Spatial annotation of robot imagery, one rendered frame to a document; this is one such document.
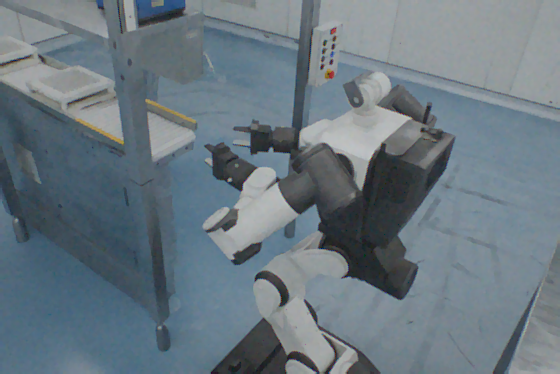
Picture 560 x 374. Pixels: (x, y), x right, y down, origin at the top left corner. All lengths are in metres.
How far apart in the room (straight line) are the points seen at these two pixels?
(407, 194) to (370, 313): 1.39
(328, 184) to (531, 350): 0.65
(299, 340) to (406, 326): 0.80
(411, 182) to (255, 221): 0.36
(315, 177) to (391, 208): 0.24
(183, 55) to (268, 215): 0.78
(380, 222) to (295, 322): 0.69
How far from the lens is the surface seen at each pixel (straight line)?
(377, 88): 1.20
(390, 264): 1.38
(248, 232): 1.09
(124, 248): 2.25
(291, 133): 1.60
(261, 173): 1.36
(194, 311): 2.42
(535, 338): 1.39
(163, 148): 1.78
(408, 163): 1.11
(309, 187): 1.04
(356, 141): 1.15
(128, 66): 1.46
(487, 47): 4.84
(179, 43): 1.68
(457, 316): 2.61
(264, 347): 2.05
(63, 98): 2.03
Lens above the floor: 1.85
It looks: 36 degrees down
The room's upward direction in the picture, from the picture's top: 4 degrees clockwise
